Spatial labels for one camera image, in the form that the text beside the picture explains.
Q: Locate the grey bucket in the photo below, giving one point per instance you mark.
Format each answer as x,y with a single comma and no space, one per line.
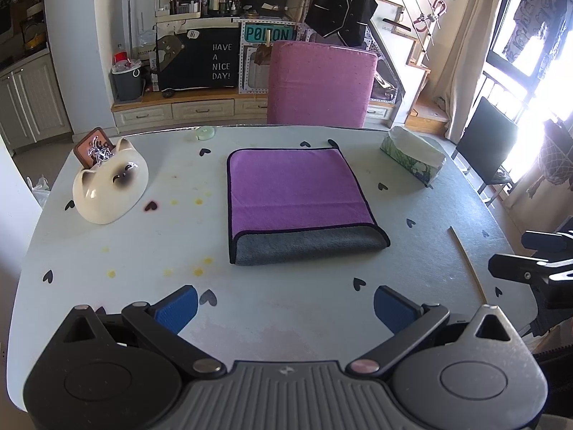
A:
128,80

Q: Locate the white cat-shaped ceramic holder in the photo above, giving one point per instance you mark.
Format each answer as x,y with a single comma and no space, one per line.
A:
107,191

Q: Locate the pink upholstered chair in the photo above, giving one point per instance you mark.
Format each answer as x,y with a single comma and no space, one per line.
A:
313,84

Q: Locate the cream low drawer cabinet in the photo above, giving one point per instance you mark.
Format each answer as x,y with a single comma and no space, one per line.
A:
187,108

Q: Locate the purple and grey towel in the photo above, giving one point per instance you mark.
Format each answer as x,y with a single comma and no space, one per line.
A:
287,205

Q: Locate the teal poison sign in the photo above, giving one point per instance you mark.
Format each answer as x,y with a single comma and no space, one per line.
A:
257,33

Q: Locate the wooden stick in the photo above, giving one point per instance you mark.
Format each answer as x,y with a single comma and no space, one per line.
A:
469,264

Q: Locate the black hanging jacket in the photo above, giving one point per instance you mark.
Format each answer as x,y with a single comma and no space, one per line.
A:
346,19

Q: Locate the brown framed small box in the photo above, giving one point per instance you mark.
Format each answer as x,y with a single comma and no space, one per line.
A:
94,149

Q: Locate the beige curtain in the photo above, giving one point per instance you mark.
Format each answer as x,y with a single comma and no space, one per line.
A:
456,86

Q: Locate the black cloth-covered television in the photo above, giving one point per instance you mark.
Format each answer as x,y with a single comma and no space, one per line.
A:
205,58

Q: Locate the white dotted frame box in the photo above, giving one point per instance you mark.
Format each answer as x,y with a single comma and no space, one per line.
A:
255,59

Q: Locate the black chair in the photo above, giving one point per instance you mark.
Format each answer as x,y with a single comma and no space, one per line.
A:
485,144

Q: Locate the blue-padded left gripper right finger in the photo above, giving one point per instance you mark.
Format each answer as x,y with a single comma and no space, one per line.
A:
412,326

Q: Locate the green round tape measure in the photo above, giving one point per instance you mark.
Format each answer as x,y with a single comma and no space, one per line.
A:
205,133

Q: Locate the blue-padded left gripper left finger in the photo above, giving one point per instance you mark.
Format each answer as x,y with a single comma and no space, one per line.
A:
156,327

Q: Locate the cream tall cupboard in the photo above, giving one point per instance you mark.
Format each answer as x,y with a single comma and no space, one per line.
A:
32,108

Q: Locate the green patterned tissue box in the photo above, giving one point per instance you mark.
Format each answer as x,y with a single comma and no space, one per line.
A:
414,154

